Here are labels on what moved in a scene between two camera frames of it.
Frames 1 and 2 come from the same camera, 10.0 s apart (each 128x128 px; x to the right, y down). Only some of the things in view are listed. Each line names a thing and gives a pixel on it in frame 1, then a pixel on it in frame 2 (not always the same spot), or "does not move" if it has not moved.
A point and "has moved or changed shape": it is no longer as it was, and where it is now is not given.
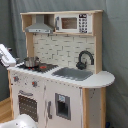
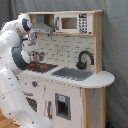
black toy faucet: [82, 65] does not move
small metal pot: [31, 61] has moved or changed shape
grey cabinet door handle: [49, 110] does not move
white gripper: [6, 57] -> [30, 43]
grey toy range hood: [40, 26] does not move
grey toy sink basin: [73, 73] does not move
